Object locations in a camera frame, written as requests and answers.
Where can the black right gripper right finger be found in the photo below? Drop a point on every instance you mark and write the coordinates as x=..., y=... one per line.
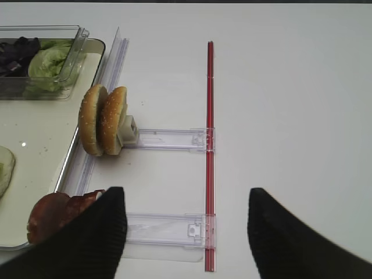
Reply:
x=283, y=246

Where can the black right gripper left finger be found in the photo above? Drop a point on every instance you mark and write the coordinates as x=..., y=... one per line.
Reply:
x=90, y=246

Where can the dark meat patty stack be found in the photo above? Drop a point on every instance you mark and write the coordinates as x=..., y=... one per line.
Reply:
x=54, y=211

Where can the clear meat pusher track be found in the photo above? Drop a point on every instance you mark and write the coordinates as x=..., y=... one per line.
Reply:
x=171, y=237

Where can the green lettuce in container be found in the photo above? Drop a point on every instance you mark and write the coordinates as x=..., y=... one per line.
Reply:
x=56, y=67

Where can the bottom bun on tray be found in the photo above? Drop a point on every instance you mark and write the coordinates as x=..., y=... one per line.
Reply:
x=8, y=162

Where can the white sesame bun pusher block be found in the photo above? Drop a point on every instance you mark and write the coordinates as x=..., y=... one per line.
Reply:
x=127, y=132

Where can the white metal tray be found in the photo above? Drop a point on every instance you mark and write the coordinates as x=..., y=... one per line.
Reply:
x=41, y=135

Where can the front sesame bun top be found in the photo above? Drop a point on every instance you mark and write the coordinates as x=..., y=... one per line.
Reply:
x=88, y=119

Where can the sesame bun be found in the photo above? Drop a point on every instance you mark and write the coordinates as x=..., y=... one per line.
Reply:
x=113, y=110
x=88, y=119

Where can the clear sesame bun track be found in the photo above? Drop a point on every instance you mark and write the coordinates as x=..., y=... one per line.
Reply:
x=191, y=140

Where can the rear sesame bun top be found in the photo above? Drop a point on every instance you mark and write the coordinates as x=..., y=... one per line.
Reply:
x=113, y=110

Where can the clear plastic salad container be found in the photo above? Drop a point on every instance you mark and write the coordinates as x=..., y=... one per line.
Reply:
x=12, y=88

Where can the shredded purple cabbage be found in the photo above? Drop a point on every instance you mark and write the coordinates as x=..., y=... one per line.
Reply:
x=17, y=55

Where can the right red rail strip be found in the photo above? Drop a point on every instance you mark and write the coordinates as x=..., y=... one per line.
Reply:
x=209, y=203

